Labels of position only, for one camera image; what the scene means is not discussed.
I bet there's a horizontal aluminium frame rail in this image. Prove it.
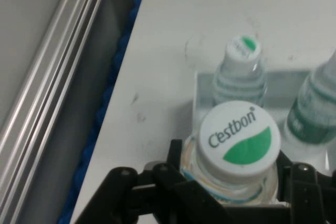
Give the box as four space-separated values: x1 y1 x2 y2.
0 0 114 224

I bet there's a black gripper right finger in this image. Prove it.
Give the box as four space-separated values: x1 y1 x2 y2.
272 150 336 224

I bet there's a white and blue cardboard box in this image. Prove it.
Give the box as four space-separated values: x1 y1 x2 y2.
192 69 336 205

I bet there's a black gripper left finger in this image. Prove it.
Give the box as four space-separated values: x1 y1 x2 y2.
75 138 227 224

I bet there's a clear water bottle green label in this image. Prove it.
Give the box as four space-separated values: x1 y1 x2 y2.
282 50 336 162
211 34 268 109
180 100 282 206

